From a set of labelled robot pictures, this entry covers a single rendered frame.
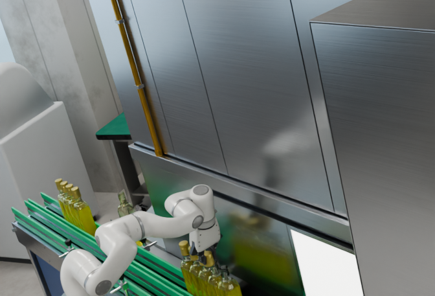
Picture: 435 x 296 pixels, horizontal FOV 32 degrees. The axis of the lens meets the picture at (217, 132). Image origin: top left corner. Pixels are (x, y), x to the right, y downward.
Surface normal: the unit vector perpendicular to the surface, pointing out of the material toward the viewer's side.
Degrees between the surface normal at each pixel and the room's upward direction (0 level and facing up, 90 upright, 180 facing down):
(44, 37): 90
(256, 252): 90
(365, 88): 90
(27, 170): 90
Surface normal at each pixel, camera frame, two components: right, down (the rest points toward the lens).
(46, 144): 0.86, -0.02
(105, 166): -0.45, 0.43
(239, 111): -0.77, 0.40
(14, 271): -0.23, -0.90
